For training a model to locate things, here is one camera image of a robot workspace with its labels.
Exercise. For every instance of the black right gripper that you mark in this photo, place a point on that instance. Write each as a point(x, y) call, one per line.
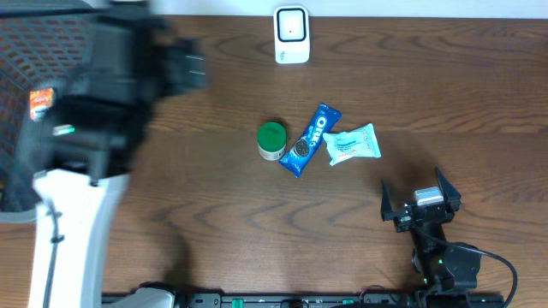
point(403, 221)

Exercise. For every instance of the light teal snack packet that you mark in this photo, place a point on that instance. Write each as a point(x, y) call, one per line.
point(361, 142)

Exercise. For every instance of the blue Oreo cookie pack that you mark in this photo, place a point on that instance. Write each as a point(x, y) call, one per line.
point(299, 155)

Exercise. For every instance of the green lid jar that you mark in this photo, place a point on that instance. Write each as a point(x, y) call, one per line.
point(272, 139)

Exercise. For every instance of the orange snack box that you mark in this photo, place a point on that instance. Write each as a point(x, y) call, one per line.
point(40, 101)

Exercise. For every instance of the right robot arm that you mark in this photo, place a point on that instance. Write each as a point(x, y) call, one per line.
point(450, 270)

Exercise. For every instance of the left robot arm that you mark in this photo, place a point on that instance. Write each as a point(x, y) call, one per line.
point(74, 152)

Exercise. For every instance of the white barcode scanner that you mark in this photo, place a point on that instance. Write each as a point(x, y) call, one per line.
point(291, 34)

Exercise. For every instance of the grey plastic mesh basket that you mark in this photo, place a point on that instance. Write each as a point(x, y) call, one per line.
point(41, 40)

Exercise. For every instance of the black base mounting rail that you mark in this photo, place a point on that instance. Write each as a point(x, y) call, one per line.
point(321, 300)

